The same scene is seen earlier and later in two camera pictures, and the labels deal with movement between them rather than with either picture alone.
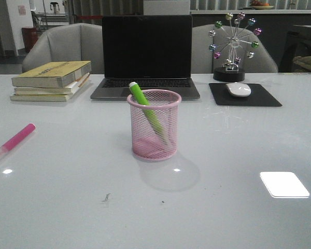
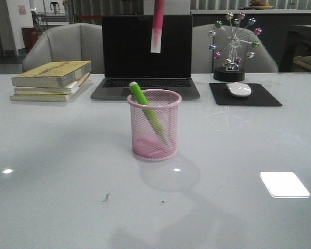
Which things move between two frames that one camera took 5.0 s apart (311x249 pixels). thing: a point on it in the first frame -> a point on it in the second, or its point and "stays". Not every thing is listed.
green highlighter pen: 140,96 stays
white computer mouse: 239,89 stays
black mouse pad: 258,97 stays
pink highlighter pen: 3,148 -> 157,27
